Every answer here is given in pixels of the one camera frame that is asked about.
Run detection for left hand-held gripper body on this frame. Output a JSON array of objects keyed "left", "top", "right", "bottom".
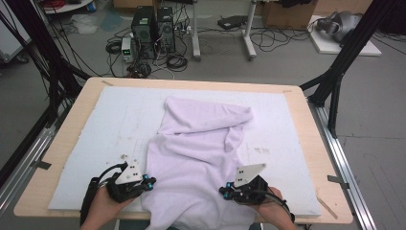
[{"left": 105, "top": 160, "right": 151, "bottom": 204}]

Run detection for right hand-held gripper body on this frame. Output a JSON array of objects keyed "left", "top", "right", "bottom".
[{"left": 227, "top": 163, "right": 272, "bottom": 206}]

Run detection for lilac microfibre towel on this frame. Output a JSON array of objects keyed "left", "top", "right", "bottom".
[{"left": 141, "top": 95, "right": 258, "bottom": 230}]

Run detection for person's right hand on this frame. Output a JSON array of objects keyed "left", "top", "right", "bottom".
[{"left": 252, "top": 186, "right": 293, "bottom": 224}]

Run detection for person's left hand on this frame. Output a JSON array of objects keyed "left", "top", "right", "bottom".
[{"left": 90, "top": 186, "right": 138, "bottom": 222}]

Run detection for white foam mat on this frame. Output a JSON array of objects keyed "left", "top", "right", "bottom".
[{"left": 47, "top": 85, "right": 323, "bottom": 219}]

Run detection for light wooden table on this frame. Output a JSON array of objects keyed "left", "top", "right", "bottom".
[{"left": 13, "top": 76, "right": 354, "bottom": 225}]

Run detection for thin wooden stick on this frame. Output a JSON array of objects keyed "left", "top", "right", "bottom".
[{"left": 315, "top": 188, "right": 339, "bottom": 220}]

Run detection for grey tape piece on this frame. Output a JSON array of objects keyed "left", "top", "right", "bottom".
[
  {"left": 327, "top": 174, "right": 350, "bottom": 190},
  {"left": 32, "top": 160, "right": 52, "bottom": 171}
]

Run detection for grey power supply green display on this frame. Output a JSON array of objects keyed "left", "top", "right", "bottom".
[{"left": 121, "top": 36, "right": 137, "bottom": 63}]

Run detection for black computer tower green label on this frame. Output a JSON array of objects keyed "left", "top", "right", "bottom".
[{"left": 131, "top": 6, "right": 157, "bottom": 60}]

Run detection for black computer tower with fan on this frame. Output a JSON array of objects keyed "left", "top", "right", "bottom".
[{"left": 156, "top": 7, "right": 176, "bottom": 54}]

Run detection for white floor board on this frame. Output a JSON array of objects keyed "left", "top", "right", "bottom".
[{"left": 307, "top": 14, "right": 382, "bottom": 57}]

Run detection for black flat box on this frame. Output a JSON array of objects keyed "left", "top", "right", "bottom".
[{"left": 217, "top": 14, "right": 248, "bottom": 31}]

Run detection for teal sheet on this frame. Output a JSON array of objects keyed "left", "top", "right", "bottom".
[{"left": 101, "top": 11, "right": 124, "bottom": 33}]

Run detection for clear plastic bag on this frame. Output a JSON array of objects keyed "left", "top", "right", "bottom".
[{"left": 70, "top": 13, "right": 100, "bottom": 35}]

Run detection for brown cardboard box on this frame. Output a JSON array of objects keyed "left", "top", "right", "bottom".
[{"left": 261, "top": 0, "right": 319, "bottom": 31}]

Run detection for round white table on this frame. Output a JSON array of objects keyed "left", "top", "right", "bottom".
[{"left": 41, "top": 0, "right": 95, "bottom": 14}]

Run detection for grey headset device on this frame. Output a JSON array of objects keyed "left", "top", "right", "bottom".
[{"left": 315, "top": 11, "right": 363, "bottom": 42}]

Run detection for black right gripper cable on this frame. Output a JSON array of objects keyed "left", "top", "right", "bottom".
[{"left": 266, "top": 188, "right": 296, "bottom": 223}]

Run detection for aluminium rail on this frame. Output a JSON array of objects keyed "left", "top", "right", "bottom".
[
  {"left": 0, "top": 102, "right": 76, "bottom": 219},
  {"left": 307, "top": 99, "right": 379, "bottom": 230}
]

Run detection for small coiled black cable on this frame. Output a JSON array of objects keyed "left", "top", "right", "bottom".
[{"left": 104, "top": 40, "right": 123, "bottom": 55}]

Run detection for loose black floor cables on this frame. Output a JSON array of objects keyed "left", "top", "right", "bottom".
[{"left": 250, "top": 27, "right": 312, "bottom": 52}]

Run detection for white table frame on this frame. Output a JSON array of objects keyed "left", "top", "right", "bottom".
[{"left": 191, "top": 0, "right": 258, "bottom": 62}]

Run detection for black frame strut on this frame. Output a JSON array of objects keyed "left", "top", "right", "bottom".
[
  {"left": 6, "top": 0, "right": 92, "bottom": 97},
  {"left": 300, "top": 0, "right": 395, "bottom": 138}
]

